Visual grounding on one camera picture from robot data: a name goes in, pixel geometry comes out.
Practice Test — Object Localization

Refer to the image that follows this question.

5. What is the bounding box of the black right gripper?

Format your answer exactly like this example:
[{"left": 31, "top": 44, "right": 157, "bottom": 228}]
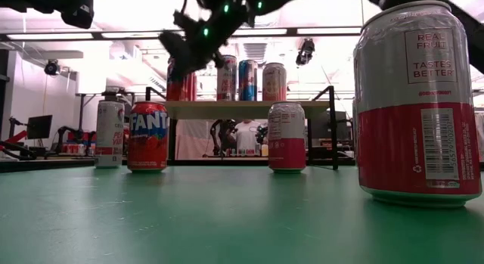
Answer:
[{"left": 157, "top": 11, "right": 251, "bottom": 81}]

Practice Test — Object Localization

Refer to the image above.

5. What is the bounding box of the black hanging camera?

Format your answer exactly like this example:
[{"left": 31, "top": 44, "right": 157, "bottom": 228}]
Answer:
[{"left": 294, "top": 38, "right": 317, "bottom": 67}]

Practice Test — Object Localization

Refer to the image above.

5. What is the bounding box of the green table mat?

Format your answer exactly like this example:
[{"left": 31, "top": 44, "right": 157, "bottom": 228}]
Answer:
[{"left": 0, "top": 165, "right": 484, "bottom": 264}]

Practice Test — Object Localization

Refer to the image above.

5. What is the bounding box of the ceiling air vent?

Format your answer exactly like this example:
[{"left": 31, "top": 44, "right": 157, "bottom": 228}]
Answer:
[{"left": 241, "top": 42, "right": 268, "bottom": 64}]

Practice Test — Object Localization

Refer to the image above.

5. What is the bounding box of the white red Spindrift can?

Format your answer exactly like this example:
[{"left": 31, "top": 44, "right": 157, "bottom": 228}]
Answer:
[
  {"left": 267, "top": 101, "right": 306, "bottom": 175},
  {"left": 353, "top": 1, "right": 483, "bottom": 209}
]

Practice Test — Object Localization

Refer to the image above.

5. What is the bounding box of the white orange Spindrift can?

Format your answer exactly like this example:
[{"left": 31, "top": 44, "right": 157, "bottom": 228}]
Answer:
[{"left": 262, "top": 62, "right": 287, "bottom": 102}]

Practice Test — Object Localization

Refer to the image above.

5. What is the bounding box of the black aluminium table frame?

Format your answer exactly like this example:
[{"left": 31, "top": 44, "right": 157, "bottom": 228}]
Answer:
[{"left": 0, "top": 157, "right": 484, "bottom": 172}]

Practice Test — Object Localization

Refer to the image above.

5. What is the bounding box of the black overhead light bar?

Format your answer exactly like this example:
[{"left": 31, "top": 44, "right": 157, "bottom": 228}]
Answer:
[{"left": 0, "top": 26, "right": 484, "bottom": 42}]

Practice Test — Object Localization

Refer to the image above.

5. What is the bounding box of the black background monitor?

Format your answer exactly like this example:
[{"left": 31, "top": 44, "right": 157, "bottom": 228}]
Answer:
[{"left": 25, "top": 114, "right": 54, "bottom": 141}]

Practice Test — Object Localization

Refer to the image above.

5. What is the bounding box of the wooden shelf black metal frame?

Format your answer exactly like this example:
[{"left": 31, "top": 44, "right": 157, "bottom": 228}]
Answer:
[{"left": 145, "top": 85, "right": 340, "bottom": 171}]

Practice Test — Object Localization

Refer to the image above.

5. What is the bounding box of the person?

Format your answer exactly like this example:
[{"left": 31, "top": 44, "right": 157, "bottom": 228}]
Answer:
[{"left": 234, "top": 119, "right": 262, "bottom": 151}]

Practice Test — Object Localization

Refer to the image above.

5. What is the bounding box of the black dome camera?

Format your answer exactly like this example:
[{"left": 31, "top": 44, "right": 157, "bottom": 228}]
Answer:
[{"left": 43, "top": 58, "right": 62, "bottom": 76}]

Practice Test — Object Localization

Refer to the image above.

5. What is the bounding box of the blue silver Red Bull can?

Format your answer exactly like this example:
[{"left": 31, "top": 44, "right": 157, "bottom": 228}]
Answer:
[{"left": 237, "top": 58, "right": 259, "bottom": 102}]

